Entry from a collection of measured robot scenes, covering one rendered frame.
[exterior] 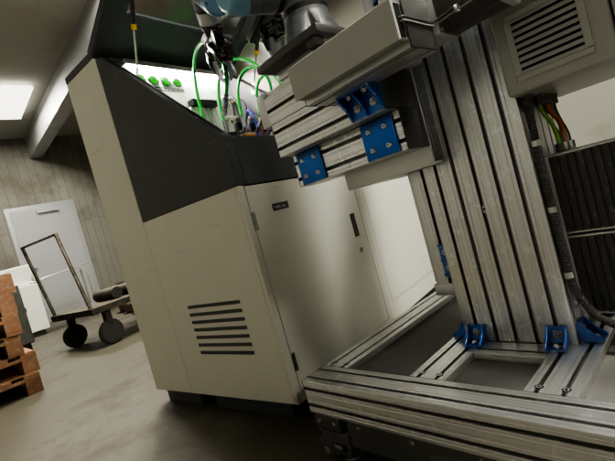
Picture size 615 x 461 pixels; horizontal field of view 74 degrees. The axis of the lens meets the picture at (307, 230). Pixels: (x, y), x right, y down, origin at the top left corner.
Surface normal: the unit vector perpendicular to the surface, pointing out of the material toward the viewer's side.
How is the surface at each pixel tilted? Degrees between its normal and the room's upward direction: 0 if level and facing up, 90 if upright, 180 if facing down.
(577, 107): 90
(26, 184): 90
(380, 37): 90
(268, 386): 90
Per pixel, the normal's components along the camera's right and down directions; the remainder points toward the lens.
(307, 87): -0.70, 0.22
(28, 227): 0.66, -0.15
